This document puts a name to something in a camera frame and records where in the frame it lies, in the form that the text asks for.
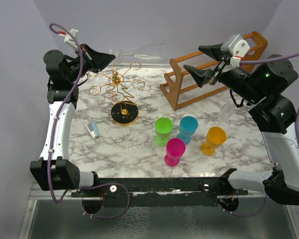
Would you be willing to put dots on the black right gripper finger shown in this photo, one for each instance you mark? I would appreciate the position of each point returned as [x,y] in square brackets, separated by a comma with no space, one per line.
[213,51]
[201,77]

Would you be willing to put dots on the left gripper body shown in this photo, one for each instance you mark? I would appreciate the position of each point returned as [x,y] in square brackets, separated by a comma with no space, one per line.
[76,63]

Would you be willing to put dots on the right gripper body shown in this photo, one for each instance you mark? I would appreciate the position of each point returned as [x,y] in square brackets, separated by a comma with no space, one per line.
[225,77]

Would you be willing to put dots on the clear wine glass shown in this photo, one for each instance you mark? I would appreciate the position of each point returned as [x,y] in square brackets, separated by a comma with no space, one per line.
[226,112]
[150,53]

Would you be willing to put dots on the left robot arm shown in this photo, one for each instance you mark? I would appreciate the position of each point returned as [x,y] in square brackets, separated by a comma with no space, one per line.
[53,170]

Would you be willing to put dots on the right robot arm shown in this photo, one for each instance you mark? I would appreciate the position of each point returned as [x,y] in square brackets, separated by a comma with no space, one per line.
[275,115]

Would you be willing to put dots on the wooden rack with clear rods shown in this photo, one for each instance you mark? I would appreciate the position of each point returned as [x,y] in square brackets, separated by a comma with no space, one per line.
[180,86]

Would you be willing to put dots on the teal plastic goblet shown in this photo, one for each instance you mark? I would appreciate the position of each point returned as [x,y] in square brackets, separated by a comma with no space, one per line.
[187,127]

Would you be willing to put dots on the orange plastic goblet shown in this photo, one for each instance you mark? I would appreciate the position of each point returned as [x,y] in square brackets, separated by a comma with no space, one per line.
[216,136]

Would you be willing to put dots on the light blue stapler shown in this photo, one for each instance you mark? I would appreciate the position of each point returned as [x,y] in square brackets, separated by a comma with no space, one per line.
[92,129]

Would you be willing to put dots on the green plastic goblet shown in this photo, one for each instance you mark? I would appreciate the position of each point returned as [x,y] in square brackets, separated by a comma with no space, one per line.
[163,127]

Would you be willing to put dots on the pink plastic goblet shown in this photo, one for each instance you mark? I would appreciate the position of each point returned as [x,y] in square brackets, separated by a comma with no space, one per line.
[175,149]

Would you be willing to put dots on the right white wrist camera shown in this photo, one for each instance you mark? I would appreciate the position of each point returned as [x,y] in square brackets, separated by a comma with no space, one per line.
[237,47]

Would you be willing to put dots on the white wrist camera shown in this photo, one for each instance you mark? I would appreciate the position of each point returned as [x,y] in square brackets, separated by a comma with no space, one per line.
[69,39]
[237,47]

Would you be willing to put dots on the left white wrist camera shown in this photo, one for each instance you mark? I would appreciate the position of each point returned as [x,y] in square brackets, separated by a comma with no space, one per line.
[69,39]

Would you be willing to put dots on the gold wire wine glass rack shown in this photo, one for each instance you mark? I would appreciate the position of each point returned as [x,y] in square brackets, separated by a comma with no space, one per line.
[125,111]

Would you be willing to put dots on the black base frame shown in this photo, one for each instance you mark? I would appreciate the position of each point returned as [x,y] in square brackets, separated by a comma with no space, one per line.
[159,192]

